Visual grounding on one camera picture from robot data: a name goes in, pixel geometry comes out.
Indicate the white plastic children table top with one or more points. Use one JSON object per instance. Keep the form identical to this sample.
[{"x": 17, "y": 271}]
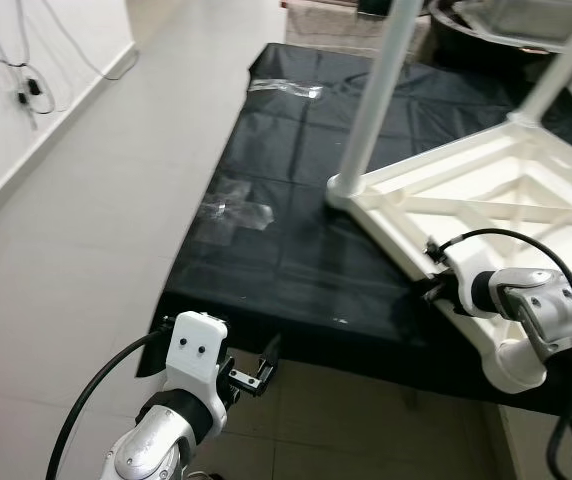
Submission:
[{"x": 486, "y": 180}]

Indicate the beige cloth covered bench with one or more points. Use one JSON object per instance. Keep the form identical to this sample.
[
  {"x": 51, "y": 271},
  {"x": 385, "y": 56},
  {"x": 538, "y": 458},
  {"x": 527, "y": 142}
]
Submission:
[{"x": 336, "y": 20}]

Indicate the black power adapter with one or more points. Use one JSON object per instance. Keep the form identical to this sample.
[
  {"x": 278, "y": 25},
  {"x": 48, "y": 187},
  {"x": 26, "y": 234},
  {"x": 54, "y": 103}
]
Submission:
[{"x": 30, "y": 90}]

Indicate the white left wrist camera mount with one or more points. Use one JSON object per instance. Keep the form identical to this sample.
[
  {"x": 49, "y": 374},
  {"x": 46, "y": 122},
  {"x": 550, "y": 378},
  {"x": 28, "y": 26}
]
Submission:
[{"x": 194, "y": 350}]

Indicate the clear plastic storage box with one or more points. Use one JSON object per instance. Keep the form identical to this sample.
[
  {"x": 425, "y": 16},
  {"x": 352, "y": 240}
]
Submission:
[{"x": 526, "y": 18}]

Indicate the black table cloth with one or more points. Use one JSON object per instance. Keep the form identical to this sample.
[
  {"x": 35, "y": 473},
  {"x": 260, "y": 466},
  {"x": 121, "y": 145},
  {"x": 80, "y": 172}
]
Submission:
[{"x": 286, "y": 260}]

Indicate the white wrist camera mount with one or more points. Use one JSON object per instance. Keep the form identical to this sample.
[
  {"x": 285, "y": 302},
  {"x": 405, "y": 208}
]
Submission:
[
  {"x": 458, "y": 290},
  {"x": 194, "y": 350}
]

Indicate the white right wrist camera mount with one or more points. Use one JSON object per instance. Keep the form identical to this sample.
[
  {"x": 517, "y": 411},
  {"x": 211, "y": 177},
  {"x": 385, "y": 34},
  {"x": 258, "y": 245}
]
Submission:
[{"x": 458, "y": 290}]

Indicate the large clear tape patch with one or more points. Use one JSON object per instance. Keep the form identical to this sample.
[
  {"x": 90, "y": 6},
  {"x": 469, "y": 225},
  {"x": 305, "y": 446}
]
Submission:
[{"x": 236, "y": 212}]

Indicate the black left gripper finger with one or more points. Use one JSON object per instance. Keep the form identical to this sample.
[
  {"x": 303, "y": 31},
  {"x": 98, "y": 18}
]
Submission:
[{"x": 269, "y": 358}]

